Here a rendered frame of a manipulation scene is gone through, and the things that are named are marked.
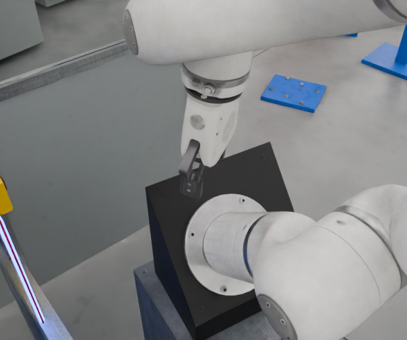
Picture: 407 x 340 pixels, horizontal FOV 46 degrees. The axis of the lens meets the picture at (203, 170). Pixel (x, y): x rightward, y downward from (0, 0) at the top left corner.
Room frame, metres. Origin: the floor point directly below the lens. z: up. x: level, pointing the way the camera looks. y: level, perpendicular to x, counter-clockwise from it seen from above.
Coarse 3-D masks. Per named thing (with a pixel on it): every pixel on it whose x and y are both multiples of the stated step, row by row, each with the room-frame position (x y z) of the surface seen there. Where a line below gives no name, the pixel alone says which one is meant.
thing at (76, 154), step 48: (48, 96) 1.33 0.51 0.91; (96, 96) 1.43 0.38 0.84; (144, 96) 1.55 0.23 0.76; (0, 144) 1.21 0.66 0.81; (48, 144) 1.30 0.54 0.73; (96, 144) 1.41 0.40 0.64; (144, 144) 1.54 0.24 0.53; (48, 192) 1.27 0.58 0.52; (96, 192) 1.38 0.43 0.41; (144, 192) 1.52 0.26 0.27; (48, 240) 1.23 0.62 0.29; (96, 240) 1.36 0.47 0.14; (0, 288) 1.09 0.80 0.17
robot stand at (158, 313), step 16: (144, 272) 0.62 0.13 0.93; (144, 288) 0.58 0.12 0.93; (160, 288) 0.58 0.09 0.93; (144, 304) 0.60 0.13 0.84; (160, 304) 0.54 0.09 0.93; (144, 320) 0.61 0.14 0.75; (160, 320) 0.53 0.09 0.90; (176, 320) 0.51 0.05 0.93; (256, 320) 0.51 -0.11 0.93; (144, 336) 0.63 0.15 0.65; (160, 336) 0.53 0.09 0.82; (176, 336) 0.47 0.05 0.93; (224, 336) 0.47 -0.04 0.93; (240, 336) 0.47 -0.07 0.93; (256, 336) 0.47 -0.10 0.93; (272, 336) 0.47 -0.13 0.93
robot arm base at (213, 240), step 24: (192, 216) 0.60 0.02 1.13; (216, 216) 0.61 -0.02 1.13; (240, 216) 0.55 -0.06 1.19; (192, 240) 0.56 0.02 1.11; (216, 240) 0.53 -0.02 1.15; (240, 240) 0.47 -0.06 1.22; (192, 264) 0.53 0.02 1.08; (216, 264) 0.51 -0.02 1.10; (240, 264) 0.45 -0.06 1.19; (216, 288) 0.51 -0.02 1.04; (240, 288) 0.52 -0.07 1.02
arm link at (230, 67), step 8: (224, 56) 0.48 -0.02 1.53; (232, 56) 0.48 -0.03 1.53; (240, 56) 0.49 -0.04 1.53; (248, 56) 0.50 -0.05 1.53; (184, 64) 0.51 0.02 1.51; (192, 64) 0.49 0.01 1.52; (200, 64) 0.48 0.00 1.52; (208, 64) 0.48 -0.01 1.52; (216, 64) 0.48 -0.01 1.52; (224, 64) 0.48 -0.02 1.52; (232, 64) 0.48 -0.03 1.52; (240, 64) 0.49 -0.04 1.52; (248, 64) 0.50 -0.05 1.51; (192, 72) 0.49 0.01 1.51; (200, 72) 0.48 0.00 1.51; (208, 72) 0.48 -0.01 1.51; (216, 72) 0.48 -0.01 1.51; (224, 72) 0.48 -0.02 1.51; (232, 72) 0.48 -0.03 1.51; (240, 72) 0.49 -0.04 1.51; (216, 80) 0.48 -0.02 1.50; (224, 80) 0.48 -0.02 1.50
